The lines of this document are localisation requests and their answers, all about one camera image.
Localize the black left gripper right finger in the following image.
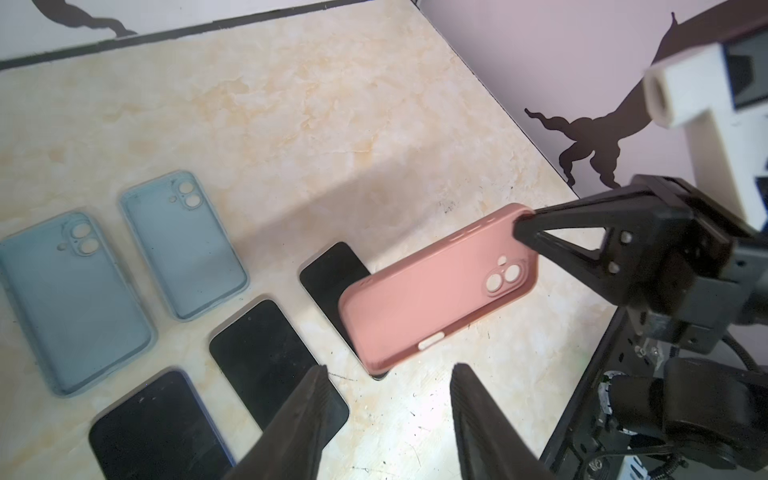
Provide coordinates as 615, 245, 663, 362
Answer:
450, 363, 554, 480

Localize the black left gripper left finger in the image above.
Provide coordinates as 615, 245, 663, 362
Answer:
225, 366, 330, 480

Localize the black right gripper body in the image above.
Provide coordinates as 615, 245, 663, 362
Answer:
628, 175, 767, 353

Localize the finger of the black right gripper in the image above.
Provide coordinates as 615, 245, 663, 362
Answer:
512, 185, 672, 306

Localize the black phone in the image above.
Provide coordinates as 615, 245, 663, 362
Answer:
298, 241, 370, 361
209, 299, 317, 430
88, 370, 234, 479

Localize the pink phone case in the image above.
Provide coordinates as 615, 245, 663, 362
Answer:
338, 203, 538, 376

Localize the pale blue phone case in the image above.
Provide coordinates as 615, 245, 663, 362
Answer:
119, 170, 249, 322

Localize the light green phone case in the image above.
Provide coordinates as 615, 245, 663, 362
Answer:
1, 211, 156, 397

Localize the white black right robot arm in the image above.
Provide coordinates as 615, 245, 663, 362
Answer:
513, 175, 767, 471

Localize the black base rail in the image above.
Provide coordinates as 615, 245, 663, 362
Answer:
539, 305, 768, 480

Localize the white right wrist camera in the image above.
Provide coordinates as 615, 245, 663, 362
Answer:
642, 27, 767, 230

